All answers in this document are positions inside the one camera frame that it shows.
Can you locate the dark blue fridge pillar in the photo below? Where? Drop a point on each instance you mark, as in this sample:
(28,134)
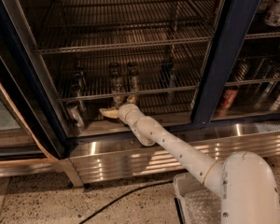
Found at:
(235,19)

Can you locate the lower wire shelf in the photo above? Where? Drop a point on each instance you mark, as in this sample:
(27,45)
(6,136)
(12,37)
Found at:
(106,74)

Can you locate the dark blue can right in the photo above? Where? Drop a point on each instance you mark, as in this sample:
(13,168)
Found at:
(168,77)

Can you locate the clear plastic bin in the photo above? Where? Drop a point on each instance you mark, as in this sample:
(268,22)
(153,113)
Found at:
(185,187)

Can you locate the upper wire shelf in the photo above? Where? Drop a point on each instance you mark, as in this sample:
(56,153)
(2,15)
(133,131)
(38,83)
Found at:
(89,25)

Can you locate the silver can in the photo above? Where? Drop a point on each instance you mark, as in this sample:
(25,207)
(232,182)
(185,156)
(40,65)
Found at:
(74,114)
(133,75)

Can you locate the dark can centre rear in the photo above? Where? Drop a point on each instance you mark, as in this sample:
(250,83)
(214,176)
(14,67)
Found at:
(114,70)

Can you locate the dark can left rear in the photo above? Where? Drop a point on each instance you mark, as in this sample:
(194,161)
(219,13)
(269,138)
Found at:
(79,81)

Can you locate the right compartment wire shelf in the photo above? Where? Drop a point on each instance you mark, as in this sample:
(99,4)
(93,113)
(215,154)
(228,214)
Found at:
(256,62)

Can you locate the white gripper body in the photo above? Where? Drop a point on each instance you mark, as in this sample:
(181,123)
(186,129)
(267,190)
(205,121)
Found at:
(125,110)

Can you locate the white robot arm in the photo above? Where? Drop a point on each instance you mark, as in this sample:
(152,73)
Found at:
(205,169)

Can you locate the open glass fridge door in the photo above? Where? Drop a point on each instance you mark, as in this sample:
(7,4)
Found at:
(32,136)

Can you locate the bubble wrap sheet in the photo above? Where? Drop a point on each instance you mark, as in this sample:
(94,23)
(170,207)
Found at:
(202,207)

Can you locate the red can right compartment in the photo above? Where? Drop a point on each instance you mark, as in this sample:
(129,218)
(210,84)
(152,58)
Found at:
(226,100)

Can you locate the silver can left bottom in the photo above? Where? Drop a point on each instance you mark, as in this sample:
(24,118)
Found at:
(74,114)

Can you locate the silver can centre rear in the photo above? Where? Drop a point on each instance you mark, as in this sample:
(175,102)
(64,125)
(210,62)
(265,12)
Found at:
(133,75)

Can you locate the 7up can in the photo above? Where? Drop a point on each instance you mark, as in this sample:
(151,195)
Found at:
(118,90)

